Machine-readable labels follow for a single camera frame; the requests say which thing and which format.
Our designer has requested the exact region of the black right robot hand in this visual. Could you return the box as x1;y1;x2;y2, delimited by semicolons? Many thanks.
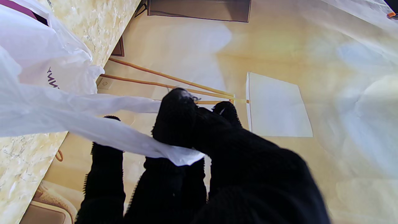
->
76;88;331;224

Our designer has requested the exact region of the white plastic bag orange logo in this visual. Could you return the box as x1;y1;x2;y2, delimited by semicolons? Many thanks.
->
0;0;206;166

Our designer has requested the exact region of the black gift box pink inside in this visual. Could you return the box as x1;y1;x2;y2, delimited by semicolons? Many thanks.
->
0;0;49;27

